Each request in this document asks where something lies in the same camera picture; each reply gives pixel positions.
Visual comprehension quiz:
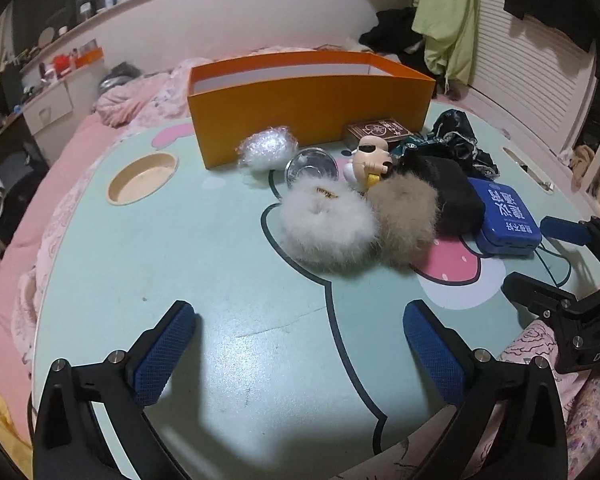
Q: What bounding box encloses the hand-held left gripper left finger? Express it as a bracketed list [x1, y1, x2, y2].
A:
[32, 300, 198, 480]

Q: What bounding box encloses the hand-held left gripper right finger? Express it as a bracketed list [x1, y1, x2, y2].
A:
[402, 300, 568, 480]

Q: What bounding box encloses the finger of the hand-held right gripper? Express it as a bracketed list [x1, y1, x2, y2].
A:
[502, 271, 586, 331]
[540, 215, 600, 281]

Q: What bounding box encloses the blue tin box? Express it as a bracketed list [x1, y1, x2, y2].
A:
[466, 176, 541, 257]

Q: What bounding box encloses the black fluffy pouch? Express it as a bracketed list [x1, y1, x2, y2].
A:
[407, 154, 486, 235]

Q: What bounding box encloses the black patterned bag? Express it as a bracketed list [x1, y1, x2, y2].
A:
[387, 108, 502, 181]

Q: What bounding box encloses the beige fluffy scrunchie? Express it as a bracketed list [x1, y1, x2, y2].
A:
[367, 172, 438, 266]

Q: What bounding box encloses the white fluffy scrunchie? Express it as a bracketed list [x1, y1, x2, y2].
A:
[278, 178, 378, 268]

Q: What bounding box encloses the cartoon figurine keychain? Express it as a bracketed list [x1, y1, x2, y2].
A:
[342, 135, 395, 196]

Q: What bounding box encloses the brown card box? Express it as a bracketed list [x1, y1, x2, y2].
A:
[343, 117, 413, 151]

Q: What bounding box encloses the clear plastic wrap ball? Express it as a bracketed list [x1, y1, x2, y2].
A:
[236, 125, 301, 175]

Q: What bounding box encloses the small glass bowl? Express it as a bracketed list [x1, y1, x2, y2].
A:
[284, 147, 340, 186]

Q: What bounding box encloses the orange cardboard box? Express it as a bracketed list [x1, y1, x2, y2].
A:
[186, 51, 437, 170]

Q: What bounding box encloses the floral pajama clothing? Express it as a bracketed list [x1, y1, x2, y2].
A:
[500, 320, 600, 480]

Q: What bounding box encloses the yellow cloth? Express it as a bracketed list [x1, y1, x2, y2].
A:
[0, 392, 33, 461]

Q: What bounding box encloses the light green hanging garment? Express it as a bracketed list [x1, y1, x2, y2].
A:
[411, 0, 481, 86]

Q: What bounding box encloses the pink floral quilt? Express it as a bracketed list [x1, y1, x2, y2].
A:
[10, 45, 381, 386]

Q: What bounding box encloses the pile of black clothes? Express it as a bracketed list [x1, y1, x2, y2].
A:
[358, 6, 433, 56]

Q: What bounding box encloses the white drawer cabinet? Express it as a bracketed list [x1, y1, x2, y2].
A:
[22, 67, 106, 136]

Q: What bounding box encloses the grey bundle on bed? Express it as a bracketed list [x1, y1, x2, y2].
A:
[99, 61, 143, 95]

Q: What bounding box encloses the small orange box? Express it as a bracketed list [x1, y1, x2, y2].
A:
[75, 47, 103, 68]

